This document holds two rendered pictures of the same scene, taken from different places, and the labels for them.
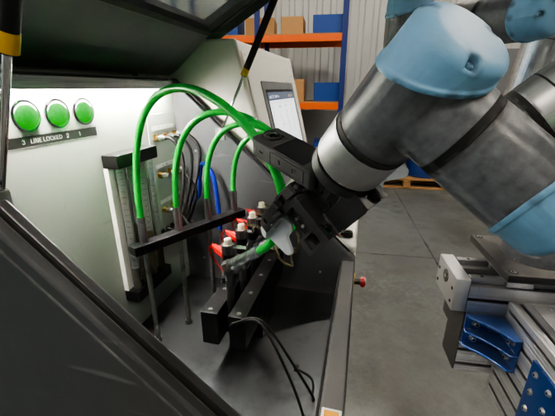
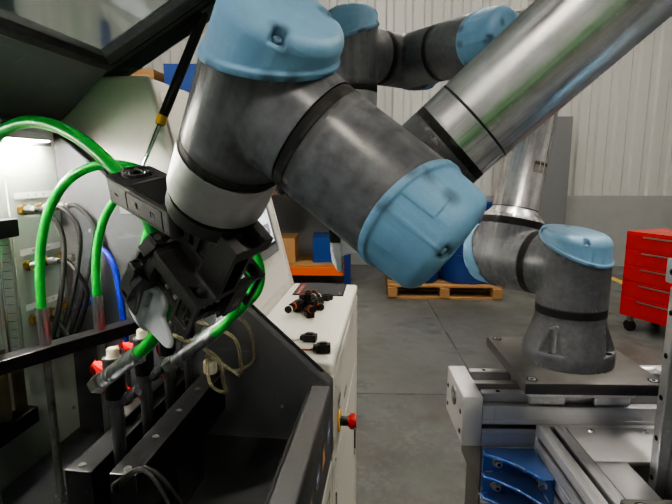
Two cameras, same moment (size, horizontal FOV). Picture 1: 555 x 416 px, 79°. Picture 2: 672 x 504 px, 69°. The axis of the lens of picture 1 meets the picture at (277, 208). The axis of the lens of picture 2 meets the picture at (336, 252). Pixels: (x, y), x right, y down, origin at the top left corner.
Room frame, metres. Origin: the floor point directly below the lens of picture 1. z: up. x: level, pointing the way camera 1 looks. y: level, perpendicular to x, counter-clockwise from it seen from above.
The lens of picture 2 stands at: (-0.04, -0.11, 1.37)
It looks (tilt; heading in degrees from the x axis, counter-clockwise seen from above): 10 degrees down; 352
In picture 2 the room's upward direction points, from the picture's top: straight up
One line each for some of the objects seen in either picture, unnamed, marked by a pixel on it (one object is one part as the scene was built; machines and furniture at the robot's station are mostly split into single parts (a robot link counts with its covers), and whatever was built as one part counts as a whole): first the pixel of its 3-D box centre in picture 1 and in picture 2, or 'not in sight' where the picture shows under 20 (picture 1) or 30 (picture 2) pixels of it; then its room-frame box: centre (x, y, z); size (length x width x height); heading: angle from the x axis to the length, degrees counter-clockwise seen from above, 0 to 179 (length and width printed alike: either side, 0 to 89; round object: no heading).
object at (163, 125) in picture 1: (171, 170); (48, 258); (0.92, 0.30, 1.20); 0.13 x 0.03 x 0.31; 166
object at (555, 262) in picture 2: not in sight; (570, 265); (0.74, -0.63, 1.20); 0.13 x 0.12 x 0.14; 28
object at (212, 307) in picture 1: (249, 298); (162, 451); (0.74, 0.07, 0.91); 0.34 x 0.10 x 0.15; 166
